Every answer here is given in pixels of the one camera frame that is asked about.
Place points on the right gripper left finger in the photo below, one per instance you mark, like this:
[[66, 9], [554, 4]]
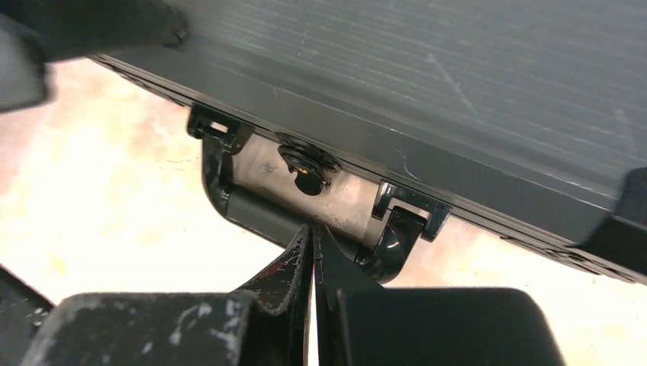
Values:
[[270, 313]]

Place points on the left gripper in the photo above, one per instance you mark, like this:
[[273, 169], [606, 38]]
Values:
[[34, 31]]

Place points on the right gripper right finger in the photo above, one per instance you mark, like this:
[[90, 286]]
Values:
[[333, 272]]

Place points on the black poker set case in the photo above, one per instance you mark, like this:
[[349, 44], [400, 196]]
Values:
[[384, 118]]

